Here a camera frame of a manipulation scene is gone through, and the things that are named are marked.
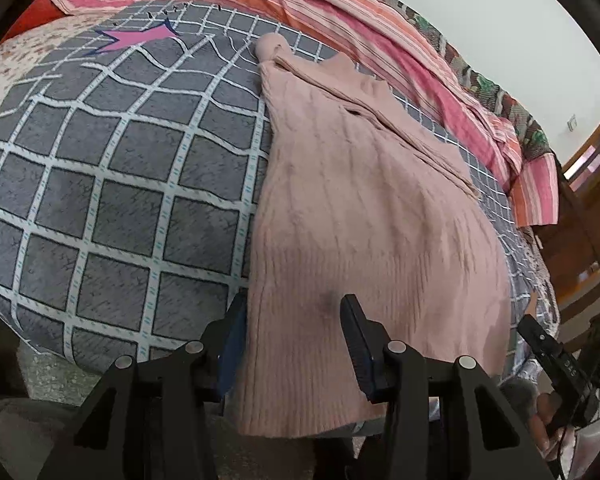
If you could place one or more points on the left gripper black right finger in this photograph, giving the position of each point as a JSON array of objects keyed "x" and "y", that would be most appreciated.
[{"x": 444, "y": 420}]

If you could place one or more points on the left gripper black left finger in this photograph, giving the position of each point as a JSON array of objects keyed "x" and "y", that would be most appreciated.
[{"x": 147, "y": 420}]

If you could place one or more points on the pink knit sweater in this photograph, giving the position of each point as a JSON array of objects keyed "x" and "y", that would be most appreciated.
[{"x": 359, "y": 199}]

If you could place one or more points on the wooden bed headboard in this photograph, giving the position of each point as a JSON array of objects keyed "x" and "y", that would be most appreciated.
[{"x": 571, "y": 248}]

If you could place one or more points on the pink striped pillow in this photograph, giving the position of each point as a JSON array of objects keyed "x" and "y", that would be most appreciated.
[{"x": 534, "y": 196}]

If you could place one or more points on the grey checked duvet with stars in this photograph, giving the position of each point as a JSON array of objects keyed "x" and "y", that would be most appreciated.
[{"x": 132, "y": 155}]

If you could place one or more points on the floral patchwork blanket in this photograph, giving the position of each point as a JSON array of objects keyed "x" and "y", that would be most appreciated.
[{"x": 492, "y": 96}]

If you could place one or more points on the pink orange striped quilt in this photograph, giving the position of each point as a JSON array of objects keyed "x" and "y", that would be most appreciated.
[{"x": 400, "y": 48}]

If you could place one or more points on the white floral bed sheet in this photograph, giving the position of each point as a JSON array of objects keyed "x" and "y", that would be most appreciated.
[{"x": 21, "y": 53}]

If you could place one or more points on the red cloth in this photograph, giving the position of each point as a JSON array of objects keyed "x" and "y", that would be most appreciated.
[{"x": 40, "y": 12}]

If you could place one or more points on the white wall switch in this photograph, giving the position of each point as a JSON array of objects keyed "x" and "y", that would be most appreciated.
[{"x": 572, "y": 123}]

